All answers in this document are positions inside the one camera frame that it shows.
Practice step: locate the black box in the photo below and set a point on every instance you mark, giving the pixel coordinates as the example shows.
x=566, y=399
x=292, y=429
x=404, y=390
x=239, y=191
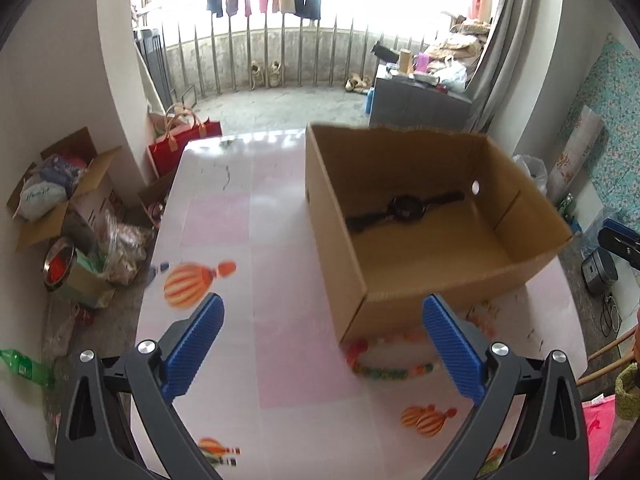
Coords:
x=381, y=52

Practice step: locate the black picture frame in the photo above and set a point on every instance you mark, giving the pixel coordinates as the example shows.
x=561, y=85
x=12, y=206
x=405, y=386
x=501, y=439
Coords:
x=180, y=96

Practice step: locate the pink printed bag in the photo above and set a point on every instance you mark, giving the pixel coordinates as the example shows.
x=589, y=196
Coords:
x=600, y=435

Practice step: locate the teal floral mat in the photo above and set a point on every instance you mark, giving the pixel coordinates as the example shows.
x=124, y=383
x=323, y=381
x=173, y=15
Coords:
x=615, y=135

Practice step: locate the pink cup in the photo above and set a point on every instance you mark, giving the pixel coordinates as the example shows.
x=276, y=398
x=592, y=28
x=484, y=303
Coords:
x=423, y=63

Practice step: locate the clear plastic bag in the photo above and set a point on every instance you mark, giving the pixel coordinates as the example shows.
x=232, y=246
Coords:
x=122, y=250

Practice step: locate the white shopping bag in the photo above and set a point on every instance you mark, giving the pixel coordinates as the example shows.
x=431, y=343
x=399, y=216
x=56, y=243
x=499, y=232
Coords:
x=452, y=75

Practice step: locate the wooden chair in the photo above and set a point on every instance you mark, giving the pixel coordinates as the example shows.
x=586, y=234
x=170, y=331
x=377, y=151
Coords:
x=607, y=347

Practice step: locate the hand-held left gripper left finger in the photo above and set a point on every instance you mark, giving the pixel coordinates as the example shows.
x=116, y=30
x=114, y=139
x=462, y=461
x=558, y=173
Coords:
x=195, y=345

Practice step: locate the grey rice cooker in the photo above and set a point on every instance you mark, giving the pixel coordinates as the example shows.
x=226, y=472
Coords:
x=597, y=270

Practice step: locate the small brown cardboard box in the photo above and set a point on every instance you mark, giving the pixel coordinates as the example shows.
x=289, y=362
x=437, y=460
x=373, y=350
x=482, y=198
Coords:
x=155, y=195

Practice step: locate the white printed plastic bag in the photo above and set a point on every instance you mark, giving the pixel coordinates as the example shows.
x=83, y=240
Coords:
x=42, y=200

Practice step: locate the floral paper roll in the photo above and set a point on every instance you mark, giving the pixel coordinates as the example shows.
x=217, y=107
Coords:
x=575, y=150

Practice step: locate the pile of bedding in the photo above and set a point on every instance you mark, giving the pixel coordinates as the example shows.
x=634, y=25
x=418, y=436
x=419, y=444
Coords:
x=462, y=35

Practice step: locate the crumpled white plastic bag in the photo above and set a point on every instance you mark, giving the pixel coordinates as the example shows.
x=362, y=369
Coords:
x=60, y=332

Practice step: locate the grey curtain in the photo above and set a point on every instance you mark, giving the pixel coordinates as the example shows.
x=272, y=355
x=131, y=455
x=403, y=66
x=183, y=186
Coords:
x=515, y=35

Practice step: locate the person's right forearm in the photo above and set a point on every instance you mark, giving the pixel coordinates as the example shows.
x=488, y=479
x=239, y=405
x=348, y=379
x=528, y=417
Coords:
x=629, y=392

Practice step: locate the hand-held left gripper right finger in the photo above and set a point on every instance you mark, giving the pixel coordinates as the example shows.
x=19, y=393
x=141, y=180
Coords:
x=452, y=350

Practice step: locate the red gift bag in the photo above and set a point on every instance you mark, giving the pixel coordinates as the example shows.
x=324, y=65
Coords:
x=167, y=152

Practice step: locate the metal bowl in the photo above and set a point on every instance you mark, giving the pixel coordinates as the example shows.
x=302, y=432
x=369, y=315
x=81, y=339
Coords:
x=57, y=265

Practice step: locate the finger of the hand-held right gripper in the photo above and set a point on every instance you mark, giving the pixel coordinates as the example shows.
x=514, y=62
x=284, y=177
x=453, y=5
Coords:
x=622, y=245

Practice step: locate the grey cabinet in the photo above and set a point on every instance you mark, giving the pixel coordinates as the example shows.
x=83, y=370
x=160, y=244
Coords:
x=415, y=105

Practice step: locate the black folded rack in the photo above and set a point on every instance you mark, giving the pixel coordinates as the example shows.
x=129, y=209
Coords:
x=155, y=60

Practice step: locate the beige shoe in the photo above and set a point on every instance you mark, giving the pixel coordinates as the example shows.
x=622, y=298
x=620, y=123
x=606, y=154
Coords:
x=275, y=73
x=257, y=74

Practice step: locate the red drink can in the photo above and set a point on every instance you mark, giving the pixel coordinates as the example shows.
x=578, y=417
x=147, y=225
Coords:
x=85, y=315

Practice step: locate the black wrist watch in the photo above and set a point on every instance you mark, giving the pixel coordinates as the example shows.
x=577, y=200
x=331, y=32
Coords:
x=405, y=208

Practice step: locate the pale green carton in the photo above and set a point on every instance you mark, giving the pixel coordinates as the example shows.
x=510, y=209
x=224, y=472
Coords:
x=85, y=285

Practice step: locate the metal window railing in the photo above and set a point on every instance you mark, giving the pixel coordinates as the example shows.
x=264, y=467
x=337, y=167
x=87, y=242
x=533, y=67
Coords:
x=235, y=55

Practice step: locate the green plastic bottle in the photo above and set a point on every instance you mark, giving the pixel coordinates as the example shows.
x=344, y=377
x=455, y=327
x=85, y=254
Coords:
x=25, y=362

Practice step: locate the pair of beige sandals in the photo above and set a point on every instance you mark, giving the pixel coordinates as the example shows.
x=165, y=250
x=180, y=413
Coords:
x=357, y=83

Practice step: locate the cardboard box of clothes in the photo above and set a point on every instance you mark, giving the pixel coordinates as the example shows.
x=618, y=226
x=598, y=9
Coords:
x=102, y=175

